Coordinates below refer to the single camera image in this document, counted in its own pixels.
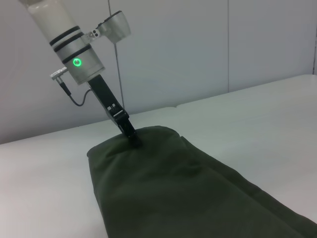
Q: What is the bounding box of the silver left gripper cable connector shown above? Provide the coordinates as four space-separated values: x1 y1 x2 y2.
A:
49 66 69 80

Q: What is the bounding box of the dark green shirt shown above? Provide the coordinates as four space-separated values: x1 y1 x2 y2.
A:
86 125 317 238

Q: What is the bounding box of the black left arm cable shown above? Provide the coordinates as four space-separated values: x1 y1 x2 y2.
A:
57 78 93 108

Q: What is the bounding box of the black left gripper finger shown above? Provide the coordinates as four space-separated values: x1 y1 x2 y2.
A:
115 113 143 149

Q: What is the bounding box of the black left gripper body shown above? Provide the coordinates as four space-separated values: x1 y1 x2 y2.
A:
88 74 130 129

